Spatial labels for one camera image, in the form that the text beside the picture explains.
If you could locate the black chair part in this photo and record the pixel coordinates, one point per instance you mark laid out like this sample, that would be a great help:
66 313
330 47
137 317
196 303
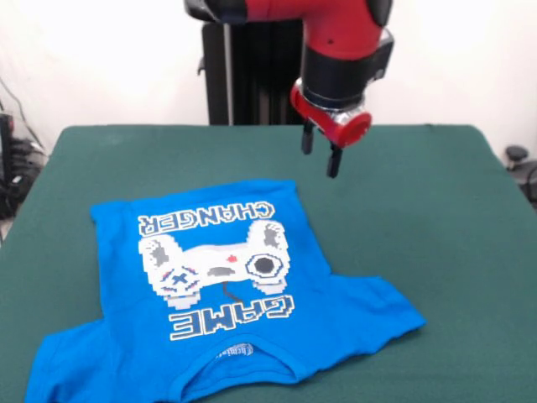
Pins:
520 163

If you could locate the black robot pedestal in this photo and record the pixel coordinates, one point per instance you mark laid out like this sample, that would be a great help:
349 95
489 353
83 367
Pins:
251 75

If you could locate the blue printed t-shirt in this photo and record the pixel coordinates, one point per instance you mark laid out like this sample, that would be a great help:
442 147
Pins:
251 336

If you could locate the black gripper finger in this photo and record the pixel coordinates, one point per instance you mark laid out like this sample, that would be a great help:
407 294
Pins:
307 138
334 161

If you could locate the dark green table cloth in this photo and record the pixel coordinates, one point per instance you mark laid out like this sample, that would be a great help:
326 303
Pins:
419 210

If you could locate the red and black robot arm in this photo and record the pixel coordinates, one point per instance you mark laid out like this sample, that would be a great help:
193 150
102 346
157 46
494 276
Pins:
344 50

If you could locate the black electronics box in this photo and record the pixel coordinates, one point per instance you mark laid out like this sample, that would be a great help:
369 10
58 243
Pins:
6 147

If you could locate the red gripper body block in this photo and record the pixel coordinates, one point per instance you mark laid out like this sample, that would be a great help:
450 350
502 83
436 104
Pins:
331 124

